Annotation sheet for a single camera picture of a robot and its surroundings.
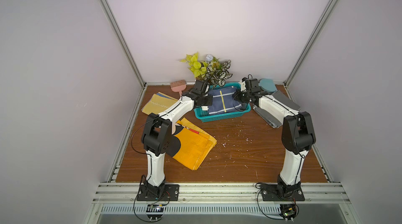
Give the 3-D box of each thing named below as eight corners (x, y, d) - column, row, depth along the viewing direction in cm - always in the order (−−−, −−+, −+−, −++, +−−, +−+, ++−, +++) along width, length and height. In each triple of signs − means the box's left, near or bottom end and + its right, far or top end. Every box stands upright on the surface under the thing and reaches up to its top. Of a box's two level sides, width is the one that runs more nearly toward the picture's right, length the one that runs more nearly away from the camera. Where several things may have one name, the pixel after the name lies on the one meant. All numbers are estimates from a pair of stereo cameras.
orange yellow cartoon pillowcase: (157, 144, 91) (156, 142, 90) (182, 118, 103) (182, 116, 101) (194, 174, 80) (194, 173, 79) (218, 141, 92) (218, 140, 90)
